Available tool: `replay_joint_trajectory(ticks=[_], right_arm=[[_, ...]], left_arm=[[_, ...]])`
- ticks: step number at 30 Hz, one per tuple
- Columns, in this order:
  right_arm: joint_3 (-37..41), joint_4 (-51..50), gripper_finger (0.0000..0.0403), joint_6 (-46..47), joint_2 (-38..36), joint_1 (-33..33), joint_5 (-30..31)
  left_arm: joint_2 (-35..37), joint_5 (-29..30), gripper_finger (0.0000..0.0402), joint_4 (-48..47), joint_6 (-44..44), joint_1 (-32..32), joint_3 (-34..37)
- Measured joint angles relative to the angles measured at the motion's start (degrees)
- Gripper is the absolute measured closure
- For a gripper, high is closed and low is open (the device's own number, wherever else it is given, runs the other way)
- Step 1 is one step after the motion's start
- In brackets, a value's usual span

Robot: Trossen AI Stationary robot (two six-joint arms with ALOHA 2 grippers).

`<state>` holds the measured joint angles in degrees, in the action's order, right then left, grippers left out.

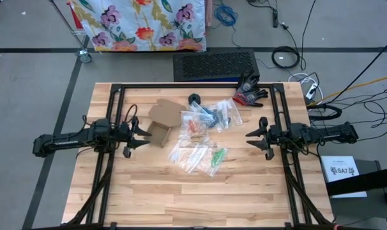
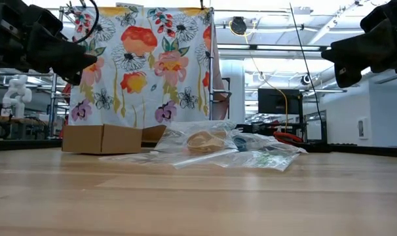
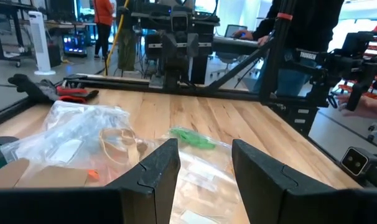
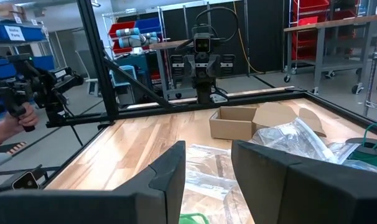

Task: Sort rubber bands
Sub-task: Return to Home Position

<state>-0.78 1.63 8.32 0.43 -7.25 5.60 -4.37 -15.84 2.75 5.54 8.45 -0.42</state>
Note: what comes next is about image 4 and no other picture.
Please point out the open cardboard box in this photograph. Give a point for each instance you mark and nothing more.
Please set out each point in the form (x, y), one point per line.
(232, 124)

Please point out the cardboard box on shelf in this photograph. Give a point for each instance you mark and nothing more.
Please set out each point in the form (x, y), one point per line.
(8, 11)

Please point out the green rubber band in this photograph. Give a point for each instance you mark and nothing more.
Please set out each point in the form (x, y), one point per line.
(191, 219)

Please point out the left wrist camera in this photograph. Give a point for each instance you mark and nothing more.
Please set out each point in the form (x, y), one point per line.
(202, 43)

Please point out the grey wooden top table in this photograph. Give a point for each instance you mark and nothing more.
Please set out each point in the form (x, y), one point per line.
(163, 62)

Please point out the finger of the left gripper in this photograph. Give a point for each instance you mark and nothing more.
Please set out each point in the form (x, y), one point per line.
(214, 65)
(189, 65)

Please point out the small dark round container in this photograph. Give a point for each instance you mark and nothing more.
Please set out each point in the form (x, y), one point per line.
(372, 152)

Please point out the person's hand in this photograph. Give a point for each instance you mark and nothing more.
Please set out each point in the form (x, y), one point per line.
(28, 119)

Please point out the blue storage bin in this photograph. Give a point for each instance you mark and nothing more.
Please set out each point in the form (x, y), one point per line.
(148, 23)

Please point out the clear zip bag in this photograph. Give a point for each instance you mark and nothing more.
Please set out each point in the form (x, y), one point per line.
(226, 211)
(362, 165)
(207, 171)
(294, 140)

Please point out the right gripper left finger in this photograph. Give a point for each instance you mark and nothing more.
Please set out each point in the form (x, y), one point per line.
(114, 208)

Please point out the black bracket white plate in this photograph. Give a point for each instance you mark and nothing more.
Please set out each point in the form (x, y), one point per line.
(25, 180)

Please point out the blue labelled shelf bin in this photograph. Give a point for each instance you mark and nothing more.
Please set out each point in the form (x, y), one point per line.
(26, 32)

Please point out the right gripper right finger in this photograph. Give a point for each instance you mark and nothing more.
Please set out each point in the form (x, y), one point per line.
(300, 193)

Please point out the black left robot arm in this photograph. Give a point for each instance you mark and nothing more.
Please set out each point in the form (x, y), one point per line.
(205, 90)

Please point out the wooden top rolling workbench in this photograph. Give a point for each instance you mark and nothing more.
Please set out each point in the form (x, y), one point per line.
(319, 46)

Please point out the red storage bin stack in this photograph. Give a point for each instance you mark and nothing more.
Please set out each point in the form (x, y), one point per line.
(309, 9)

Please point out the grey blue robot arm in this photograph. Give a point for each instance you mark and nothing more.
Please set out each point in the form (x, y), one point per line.
(135, 38)

